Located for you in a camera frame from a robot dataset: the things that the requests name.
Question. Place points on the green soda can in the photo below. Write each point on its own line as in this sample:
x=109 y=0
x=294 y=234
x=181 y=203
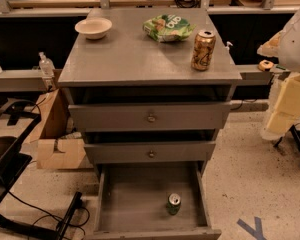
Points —
x=173 y=203

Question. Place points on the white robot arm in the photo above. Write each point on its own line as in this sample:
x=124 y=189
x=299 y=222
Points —
x=284 y=97

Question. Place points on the grey wooden drawer cabinet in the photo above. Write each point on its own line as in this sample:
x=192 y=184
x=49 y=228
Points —
x=128 y=67

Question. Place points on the grey middle drawer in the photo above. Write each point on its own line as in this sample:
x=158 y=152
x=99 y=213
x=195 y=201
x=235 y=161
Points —
x=142 y=152

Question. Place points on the grey top drawer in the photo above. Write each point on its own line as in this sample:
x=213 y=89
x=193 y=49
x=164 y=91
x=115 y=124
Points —
x=149 y=117

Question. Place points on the gold patterned soda can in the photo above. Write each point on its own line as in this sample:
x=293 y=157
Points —
x=203 y=49

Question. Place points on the grey open bottom drawer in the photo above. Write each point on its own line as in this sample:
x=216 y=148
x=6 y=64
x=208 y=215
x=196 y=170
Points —
x=132 y=202

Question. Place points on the green chip bag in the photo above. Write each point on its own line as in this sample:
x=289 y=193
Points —
x=168 y=28

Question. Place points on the brown cardboard box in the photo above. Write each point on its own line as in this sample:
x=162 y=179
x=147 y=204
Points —
x=58 y=145

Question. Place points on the white spray bottle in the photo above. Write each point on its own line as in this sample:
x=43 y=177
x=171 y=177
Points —
x=228 y=46

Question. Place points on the white ceramic bowl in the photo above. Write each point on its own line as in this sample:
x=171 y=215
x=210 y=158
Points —
x=94 y=28

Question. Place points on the clear plastic bottle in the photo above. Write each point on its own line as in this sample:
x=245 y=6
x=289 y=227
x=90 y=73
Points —
x=46 y=65

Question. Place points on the green marker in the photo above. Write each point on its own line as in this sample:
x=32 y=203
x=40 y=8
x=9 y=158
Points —
x=280 y=67

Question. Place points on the black metal stand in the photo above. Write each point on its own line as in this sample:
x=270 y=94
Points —
x=12 y=165

